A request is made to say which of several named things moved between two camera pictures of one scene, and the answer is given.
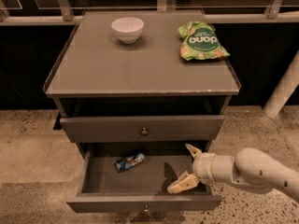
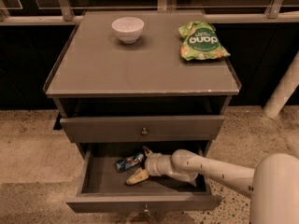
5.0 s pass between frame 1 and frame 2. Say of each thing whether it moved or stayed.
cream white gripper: moved
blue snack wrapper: stayed
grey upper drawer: stayed
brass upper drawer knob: stayed
